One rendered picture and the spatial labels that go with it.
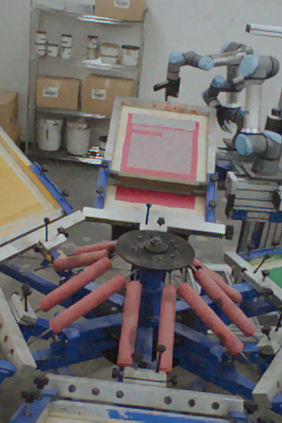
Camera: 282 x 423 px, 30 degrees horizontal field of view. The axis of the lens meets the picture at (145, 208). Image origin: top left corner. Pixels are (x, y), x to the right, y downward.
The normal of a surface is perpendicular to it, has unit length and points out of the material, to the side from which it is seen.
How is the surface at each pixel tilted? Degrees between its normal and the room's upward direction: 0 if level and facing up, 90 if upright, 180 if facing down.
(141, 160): 32
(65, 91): 90
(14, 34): 90
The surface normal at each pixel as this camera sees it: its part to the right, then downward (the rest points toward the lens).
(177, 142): 0.08, -0.54
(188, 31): -0.04, 0.41
